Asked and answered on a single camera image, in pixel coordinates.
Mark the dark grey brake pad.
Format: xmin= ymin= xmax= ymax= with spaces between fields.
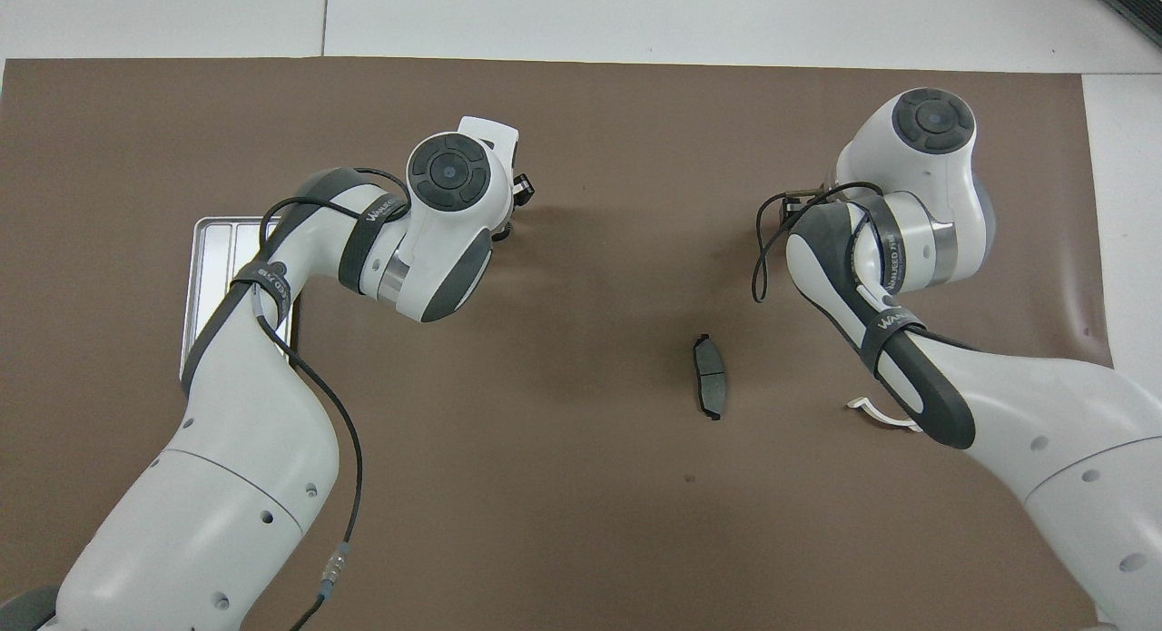
xmin=693 ymin=333 xmax=728 ymax=422

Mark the brown table mat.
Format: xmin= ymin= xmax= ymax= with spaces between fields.
xmin=0 ymin=57 xmax=1116 ymax=631

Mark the white half-ring clamp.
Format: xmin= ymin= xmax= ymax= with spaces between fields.
xmin=845 ymin=393 xmax=925 ymax=432

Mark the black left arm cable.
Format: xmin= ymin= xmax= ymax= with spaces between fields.
xmin=257 ymin=166 xmax=411 ymax=631

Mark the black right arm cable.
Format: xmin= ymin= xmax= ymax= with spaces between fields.
xmin=750 ymin=181 xmax=920 ymax=360

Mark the black ribbed equipment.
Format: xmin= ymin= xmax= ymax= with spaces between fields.
xmin=1092 ymin=0 xmax=1162 ymax=35

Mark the silver metal tray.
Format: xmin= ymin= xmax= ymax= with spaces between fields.
xmin=180 ymin=216 xmax=302 ymax=370

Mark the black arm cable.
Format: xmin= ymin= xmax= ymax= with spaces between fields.
xmin=750 ymin=181 xmax=920 ymax=360
xmin=257 ymin=166 xmax=411 ymax=631

